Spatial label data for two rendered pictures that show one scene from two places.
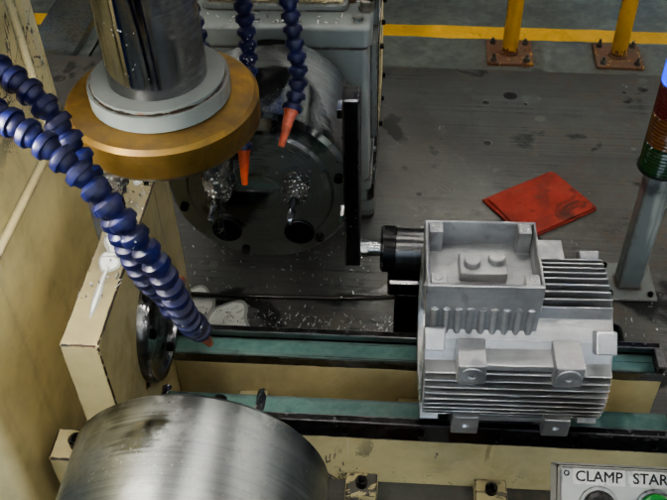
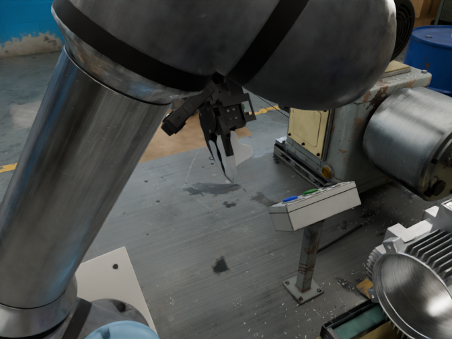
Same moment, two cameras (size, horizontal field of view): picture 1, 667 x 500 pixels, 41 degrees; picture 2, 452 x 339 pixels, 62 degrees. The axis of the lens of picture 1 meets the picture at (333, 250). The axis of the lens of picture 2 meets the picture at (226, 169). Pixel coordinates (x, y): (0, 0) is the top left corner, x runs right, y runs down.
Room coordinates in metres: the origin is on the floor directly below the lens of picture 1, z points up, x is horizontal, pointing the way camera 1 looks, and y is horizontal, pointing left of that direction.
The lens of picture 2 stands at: (0.81, -0.76, 1.53)
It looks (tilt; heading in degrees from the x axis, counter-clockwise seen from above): 34 degrees down; 146
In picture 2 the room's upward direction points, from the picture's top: straight up
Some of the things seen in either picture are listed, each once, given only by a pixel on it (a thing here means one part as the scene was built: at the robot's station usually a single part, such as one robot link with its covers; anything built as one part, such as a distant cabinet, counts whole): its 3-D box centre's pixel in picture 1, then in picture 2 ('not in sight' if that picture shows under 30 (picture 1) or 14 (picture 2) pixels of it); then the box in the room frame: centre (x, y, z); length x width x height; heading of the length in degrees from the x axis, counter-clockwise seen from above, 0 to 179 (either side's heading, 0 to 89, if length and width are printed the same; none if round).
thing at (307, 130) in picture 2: not in sight; (343, 117); (0.10, 0.17, 0.99); 0.35 x 0.31 x 0.37; 174
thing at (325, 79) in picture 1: (271, 136); not in sight; (1.02, 0.08, 1.04); 0.41 x 0.25 x 0.25; 174
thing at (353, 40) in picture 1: (293, 67); not in sight; (1.28, 0.06, 0.99); 0.35 x 0.31 x 0.37; 174
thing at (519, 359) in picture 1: (507, 333); (450, 275); (0.66, -0.20, 1.01); 0.20 x 0.19 x 0.19; 86
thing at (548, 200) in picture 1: (539, 203); not in sight; (1.12, -0.35, 0.80); 0.15 x 0.12 x 0.01; 118
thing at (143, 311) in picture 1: (161, 319); not in sight; (0.70, 0.21, 1.01); 0.15 x 0.02 x 0.15; 174
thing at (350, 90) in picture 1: (353, 183); not in sight; (0.81, -0.03, 1.12); 0.04 x 0.03 x 0.26; 84
